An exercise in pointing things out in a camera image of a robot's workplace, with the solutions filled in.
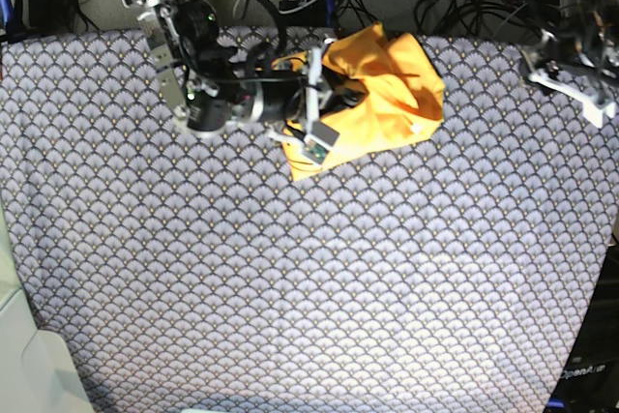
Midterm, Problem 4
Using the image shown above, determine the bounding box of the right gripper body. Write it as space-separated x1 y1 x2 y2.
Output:
251 58 368 125

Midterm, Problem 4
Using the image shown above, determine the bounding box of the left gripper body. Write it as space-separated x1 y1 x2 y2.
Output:
519 28 618 88

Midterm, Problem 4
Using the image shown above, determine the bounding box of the yellow T-shirt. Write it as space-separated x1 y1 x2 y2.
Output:
282 22 445 182

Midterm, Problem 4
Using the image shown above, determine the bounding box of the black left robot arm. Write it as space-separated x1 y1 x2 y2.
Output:
521 0 618 129

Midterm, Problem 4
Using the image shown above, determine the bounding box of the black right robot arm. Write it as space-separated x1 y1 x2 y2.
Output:
123 0 368 166

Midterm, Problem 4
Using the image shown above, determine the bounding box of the blue fan-patterned tablecloth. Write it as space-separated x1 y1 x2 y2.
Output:
1 30 618 412

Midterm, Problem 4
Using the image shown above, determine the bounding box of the black OpenArm box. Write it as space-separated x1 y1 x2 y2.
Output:
545 245 618 412

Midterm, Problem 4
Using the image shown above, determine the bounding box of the white plastic bin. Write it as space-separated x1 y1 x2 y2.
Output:
0 209 98 413

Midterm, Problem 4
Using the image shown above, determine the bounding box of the blue clamp handle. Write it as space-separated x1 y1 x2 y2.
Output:
325 0 336 28

